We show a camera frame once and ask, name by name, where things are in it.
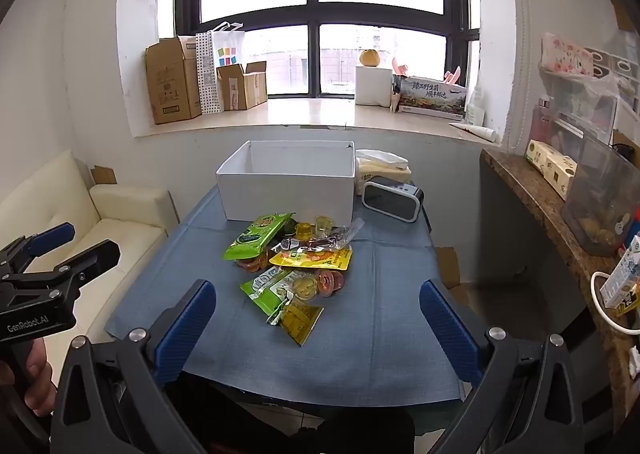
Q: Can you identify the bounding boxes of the tissue pack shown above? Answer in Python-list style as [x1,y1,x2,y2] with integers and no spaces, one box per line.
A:
[354,149,413,196]

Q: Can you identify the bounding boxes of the white bottle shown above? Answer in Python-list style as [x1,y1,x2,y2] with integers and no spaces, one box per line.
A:
[467,87,485,127]

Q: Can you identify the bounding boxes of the large cardboard box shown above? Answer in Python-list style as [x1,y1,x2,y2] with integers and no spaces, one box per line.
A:
[145,36,203,125]

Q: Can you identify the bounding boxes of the white paper bag coloured squares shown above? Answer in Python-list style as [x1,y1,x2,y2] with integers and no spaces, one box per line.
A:
[210,22,247,70]

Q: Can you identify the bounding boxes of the landscape print box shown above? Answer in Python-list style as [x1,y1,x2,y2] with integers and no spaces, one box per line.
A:
[390,74,469,121]

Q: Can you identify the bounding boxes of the clear plastic container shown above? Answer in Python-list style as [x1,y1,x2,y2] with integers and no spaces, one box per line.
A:
[560,127,640,257]

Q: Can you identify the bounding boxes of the small yellow snack packet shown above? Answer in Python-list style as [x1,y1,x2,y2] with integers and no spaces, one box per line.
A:
[266,297,325,347]

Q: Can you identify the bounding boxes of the stone counter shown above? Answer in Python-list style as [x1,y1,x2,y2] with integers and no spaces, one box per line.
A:
[480,148,640,435]

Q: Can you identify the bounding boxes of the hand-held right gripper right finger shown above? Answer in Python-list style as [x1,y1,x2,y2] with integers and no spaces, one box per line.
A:
[419,279,586,454]

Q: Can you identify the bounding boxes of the polka dot paper bag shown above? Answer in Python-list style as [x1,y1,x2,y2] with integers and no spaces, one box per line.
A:
[195,31,223,114]

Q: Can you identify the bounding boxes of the clear snack packet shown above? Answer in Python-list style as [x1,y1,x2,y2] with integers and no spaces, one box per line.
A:
[280,217,366,255]

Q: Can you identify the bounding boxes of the person's left hand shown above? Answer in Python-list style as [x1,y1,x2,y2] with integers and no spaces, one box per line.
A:
[22,337,60,417]

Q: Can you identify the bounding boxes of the floral pouch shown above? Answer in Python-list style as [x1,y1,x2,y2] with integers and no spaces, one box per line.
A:
[540,32,596,80]

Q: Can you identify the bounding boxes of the white cardboard box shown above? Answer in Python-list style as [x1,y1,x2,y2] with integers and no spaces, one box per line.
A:
[216,140,357,224]

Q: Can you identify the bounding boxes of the clear plastic storage drawers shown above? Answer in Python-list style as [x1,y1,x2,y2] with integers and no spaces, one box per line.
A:
[530,29,640,145]

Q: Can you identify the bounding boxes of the cream sofa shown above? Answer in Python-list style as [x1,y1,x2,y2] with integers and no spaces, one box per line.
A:
[0,150,180,365]

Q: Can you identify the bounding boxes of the green white-label snack packet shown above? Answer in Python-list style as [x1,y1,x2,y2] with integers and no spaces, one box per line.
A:
[240,267,296,315]

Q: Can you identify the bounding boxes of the cream tissue box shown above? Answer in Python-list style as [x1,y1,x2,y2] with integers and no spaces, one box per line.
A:
[525,139,578,200]

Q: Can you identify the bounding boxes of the flat cardboard piece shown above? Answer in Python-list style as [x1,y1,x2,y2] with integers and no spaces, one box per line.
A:
[89,164,118,186]

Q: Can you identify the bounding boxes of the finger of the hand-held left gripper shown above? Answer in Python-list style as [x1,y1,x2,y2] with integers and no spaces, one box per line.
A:
[50,240,121,302]
[0,223,76,275]

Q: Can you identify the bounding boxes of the white cable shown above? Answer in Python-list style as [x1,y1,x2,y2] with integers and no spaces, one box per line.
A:
[590,271,640,335]

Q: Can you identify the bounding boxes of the black window frame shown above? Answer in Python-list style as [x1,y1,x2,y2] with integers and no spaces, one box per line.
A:
[172,0,483,98]

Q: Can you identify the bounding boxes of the milk carton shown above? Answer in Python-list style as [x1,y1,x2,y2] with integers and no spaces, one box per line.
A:
[599,234,640,317]

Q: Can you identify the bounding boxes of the white tube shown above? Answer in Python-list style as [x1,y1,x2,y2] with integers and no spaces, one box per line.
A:
[450,121,498,142]

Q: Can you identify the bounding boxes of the long yellow snack packet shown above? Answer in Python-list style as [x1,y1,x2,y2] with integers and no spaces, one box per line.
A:
[269,247,353,271]

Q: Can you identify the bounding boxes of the white foam box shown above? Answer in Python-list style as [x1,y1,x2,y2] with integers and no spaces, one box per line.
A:
[355,65,396,106]

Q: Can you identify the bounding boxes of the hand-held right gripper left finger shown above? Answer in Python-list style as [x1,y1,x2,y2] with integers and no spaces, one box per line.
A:
[50,278,217,454]

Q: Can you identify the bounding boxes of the blue tablecloth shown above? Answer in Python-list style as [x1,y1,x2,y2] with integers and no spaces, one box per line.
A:
[104,181,466,407]

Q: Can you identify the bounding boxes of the small open cardboard box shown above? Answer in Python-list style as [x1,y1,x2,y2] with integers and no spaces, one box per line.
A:
[216,61,269,111]

